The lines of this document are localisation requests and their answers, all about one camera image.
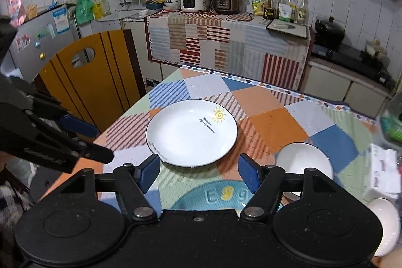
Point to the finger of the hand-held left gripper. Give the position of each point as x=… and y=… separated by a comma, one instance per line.
x=94, y=155
x=80, y=127

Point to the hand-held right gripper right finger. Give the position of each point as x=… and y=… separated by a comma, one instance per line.
x=248, y=172

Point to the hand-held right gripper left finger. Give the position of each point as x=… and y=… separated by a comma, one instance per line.
x=150, y=172

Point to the white plate with sun print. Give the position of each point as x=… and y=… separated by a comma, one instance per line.
x=188, y=136

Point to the white ribbed bowl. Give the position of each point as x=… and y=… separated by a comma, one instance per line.
x=303, y=159
x=381, y=225

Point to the stack of pale bowls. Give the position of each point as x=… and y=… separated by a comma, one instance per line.
x=172, y=1

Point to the orange wooden chair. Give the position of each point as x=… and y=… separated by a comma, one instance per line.
x=94, y=82

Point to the silver refrigerator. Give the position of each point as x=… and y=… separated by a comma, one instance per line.
x=44, y=38

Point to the pink packet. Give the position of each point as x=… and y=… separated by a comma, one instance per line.
x=15, y=6

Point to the green plastic bag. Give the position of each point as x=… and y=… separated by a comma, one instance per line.
x=84, y=9

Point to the yellow detergent bottle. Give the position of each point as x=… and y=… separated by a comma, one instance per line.
x=102, y=9

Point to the metal faucet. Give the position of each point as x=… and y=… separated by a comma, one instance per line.
x=125, y=3

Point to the striped patchwork counter cloth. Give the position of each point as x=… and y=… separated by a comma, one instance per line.
x=226, y=42

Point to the white tissue pack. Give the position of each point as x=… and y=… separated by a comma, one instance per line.
x=381, y=173

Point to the blue basin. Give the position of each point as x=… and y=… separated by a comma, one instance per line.
x=154, y=4

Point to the white cutting board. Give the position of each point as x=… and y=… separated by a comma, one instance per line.
x=285, y=31

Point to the basket with green contents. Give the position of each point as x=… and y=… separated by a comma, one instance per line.
x=392, y=126

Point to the kitchen knife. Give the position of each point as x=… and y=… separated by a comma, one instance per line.
x=284, y=25

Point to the black gas stove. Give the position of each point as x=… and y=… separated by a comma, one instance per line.
x=351, y=59

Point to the black wok with lid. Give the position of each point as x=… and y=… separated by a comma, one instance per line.
x=329, y=31

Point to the white seasoning packet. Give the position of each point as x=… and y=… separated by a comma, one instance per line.
x=285, y=13

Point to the yellow snack packet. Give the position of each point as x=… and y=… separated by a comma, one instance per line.
x=259, y=6

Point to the yellow oil bottle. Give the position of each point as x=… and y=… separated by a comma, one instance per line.
x=302, y=12

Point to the white rice cooker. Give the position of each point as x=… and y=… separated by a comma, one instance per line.
x=194, y=1

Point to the small white pot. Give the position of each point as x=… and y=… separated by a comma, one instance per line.
x=375, y=48

